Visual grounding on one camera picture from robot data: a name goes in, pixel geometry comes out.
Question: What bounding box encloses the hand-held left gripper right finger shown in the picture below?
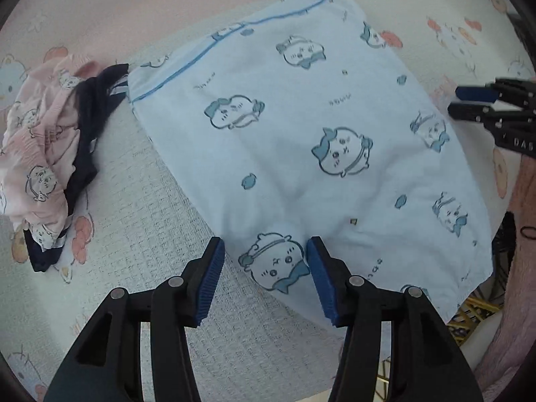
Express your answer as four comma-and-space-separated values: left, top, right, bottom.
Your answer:
307, 236, 476, 402

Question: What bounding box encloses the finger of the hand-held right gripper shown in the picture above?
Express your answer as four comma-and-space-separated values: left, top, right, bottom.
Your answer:
447, 104, 536, 135
456, 77, 536, 107

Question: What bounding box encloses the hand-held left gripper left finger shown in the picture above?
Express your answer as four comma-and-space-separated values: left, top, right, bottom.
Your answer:
43, 237, 227, 402

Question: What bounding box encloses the light blue printed pajama garment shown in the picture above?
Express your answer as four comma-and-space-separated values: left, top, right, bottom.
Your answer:
126, 0, 494, 323

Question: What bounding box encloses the pink cream printed blanket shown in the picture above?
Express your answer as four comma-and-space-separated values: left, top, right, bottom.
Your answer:
0, 0, 536, 398

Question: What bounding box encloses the pink fluffy clothing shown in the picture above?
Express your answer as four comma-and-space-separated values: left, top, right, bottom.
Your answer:
473, 151, 536, 394

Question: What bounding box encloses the dark navy garment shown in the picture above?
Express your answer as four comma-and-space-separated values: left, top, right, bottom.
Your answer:
23, 64, 130, 272

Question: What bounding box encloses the pink printed garment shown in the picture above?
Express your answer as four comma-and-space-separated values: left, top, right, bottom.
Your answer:
0, 52, 101, 252

